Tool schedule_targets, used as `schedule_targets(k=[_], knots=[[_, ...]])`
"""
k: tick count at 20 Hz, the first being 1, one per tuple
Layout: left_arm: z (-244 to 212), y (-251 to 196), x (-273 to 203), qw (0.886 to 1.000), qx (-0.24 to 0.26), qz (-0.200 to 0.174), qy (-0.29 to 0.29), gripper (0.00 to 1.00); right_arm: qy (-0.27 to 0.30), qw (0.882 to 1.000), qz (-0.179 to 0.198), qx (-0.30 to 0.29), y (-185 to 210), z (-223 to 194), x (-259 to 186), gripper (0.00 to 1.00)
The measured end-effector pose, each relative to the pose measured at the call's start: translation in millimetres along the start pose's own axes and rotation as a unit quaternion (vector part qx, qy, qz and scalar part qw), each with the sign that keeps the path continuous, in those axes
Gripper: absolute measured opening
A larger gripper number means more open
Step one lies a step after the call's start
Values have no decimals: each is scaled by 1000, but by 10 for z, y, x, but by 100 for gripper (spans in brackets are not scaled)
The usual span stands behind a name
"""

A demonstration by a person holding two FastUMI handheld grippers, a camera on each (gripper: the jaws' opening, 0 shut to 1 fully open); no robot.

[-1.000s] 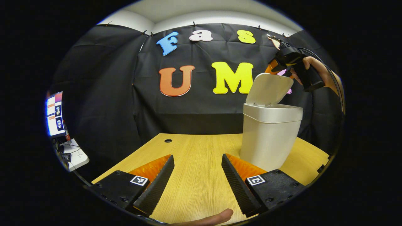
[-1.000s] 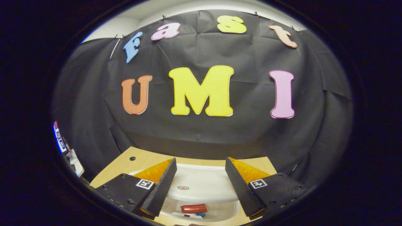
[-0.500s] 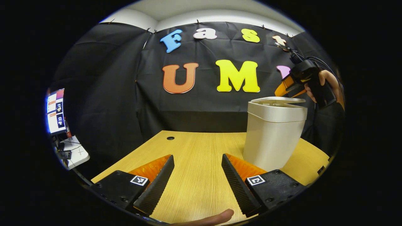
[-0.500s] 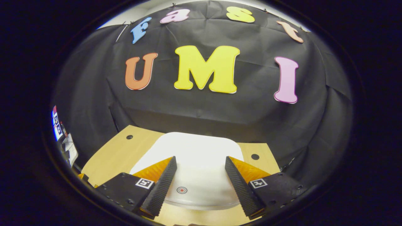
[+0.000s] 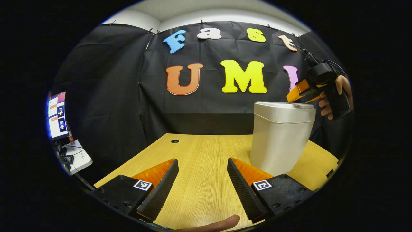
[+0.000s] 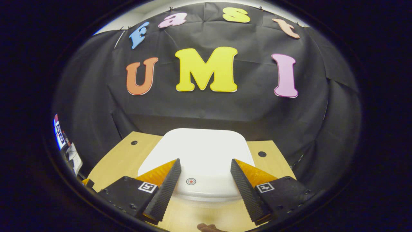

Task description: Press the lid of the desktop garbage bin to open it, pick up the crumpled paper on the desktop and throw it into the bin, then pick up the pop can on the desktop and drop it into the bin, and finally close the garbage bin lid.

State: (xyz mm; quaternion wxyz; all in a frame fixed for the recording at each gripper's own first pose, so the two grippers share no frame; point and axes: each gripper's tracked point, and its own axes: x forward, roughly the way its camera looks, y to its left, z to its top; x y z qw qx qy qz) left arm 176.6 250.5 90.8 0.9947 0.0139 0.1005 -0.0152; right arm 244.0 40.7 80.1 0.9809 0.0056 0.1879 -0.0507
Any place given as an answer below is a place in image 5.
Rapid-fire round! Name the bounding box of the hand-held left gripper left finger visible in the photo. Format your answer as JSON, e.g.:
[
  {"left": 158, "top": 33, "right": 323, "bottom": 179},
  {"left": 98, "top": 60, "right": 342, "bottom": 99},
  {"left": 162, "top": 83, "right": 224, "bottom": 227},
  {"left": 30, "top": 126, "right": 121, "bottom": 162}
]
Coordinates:
[{"left": 93, "top": 158, "right": 179, "bottom": 222}]

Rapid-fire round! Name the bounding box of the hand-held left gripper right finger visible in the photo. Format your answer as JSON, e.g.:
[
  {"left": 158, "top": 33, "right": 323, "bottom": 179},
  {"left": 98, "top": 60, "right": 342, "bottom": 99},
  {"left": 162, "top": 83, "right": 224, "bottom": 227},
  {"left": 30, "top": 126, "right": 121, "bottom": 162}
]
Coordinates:
[{"left": 227, "top": 157, "right": 314, "bottom": 224}]

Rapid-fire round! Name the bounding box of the white desktop garbage bin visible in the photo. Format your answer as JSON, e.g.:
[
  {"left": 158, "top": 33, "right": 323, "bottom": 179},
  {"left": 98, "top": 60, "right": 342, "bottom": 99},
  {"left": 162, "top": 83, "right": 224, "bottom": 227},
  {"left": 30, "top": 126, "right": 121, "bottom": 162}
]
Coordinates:
[{"left": 249, "top": 101, "right": 316, "bottom": 177}]

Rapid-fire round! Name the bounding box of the wooden desktop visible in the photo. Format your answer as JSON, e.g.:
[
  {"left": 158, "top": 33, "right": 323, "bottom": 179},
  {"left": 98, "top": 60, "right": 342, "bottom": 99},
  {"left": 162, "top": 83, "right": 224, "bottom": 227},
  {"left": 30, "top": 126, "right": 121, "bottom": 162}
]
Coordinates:
[{"left": 93, "top": 133, "right": 340, "bottom": 231}]

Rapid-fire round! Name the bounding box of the black backdrop cloth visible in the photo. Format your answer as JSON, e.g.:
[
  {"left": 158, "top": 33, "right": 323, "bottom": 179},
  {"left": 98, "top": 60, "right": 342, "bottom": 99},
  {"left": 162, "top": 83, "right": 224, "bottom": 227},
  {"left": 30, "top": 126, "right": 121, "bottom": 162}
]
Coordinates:
[{"left": 51, "top": 21, "right": 354, "bottom": 174}]

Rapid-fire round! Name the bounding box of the computer monitor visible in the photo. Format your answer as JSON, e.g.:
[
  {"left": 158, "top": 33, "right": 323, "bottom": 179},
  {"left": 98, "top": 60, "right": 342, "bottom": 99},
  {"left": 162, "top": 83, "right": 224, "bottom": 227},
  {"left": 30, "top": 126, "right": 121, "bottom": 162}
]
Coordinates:
[{"left": 47, "top": 92, "right": 69, "bottom": 140}]

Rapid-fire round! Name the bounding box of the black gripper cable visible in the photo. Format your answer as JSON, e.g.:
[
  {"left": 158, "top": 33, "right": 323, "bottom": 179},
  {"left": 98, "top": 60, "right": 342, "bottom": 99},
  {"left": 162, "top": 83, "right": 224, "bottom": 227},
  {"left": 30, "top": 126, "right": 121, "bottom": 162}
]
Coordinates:
[{"left": 291, "top": 41, "right": 346, "bottom": 76}]

